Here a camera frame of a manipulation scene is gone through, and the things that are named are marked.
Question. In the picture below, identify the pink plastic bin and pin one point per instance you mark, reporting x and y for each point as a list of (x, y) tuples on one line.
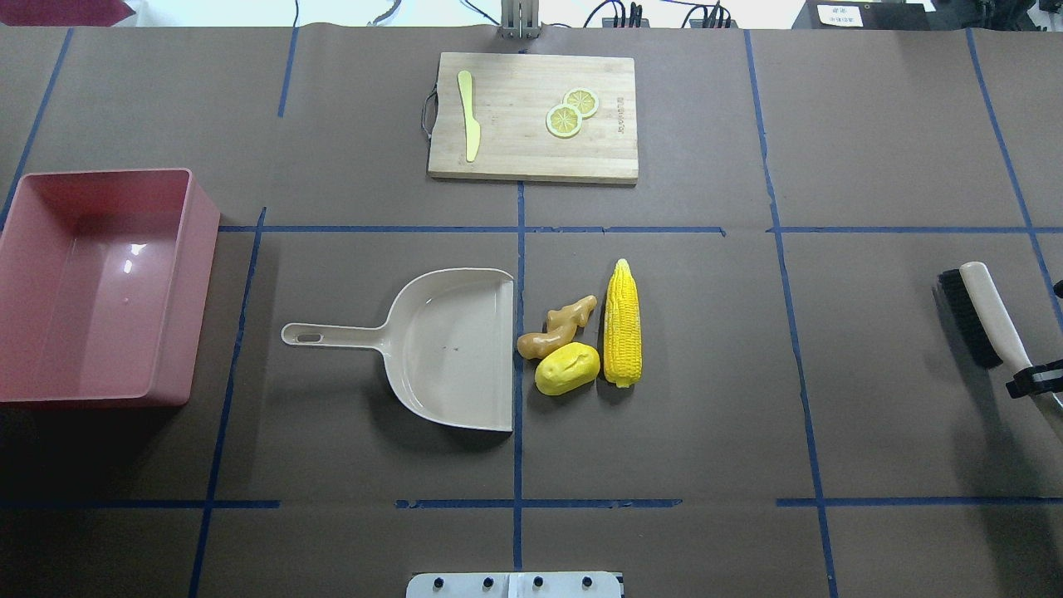
[(104, 279)]

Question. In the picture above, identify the beige hand brush black bristles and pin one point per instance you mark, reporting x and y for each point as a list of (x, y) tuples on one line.
[(988, 332)]

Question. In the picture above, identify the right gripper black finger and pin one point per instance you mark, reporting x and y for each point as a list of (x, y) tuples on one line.
[(1036, 380)]

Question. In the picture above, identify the silver metal pole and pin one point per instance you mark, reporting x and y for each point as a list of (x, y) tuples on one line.
[(520, 19)]

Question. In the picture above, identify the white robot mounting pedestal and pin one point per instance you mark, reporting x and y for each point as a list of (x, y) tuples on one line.
[(517, 584)]

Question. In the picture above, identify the black box with label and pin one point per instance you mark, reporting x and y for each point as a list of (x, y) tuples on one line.
[(863, 15)]

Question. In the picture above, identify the yellow toy corn cob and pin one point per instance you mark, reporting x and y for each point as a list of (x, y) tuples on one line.
[(622, 336)]

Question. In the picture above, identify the yellow toy potato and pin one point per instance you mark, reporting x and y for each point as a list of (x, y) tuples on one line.
[(567, 368)]

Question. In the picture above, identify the red cloth on table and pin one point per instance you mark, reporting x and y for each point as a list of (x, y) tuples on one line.
[(64, 13)]

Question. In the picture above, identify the beige plastic dustpan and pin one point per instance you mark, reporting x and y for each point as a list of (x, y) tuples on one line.
[(447, 345)]

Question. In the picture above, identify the yellow plastic toy knife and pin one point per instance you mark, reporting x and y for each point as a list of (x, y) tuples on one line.
[(472, 128)]

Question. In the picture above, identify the wooden cutting board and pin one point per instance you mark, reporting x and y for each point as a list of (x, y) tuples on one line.
[(513, 93)]

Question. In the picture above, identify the tan toy ginger root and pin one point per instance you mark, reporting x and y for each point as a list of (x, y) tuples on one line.
[(559, 329)]

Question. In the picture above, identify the toy lemon slice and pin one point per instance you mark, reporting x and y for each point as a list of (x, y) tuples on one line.
[(584, 100), (563, 121)]

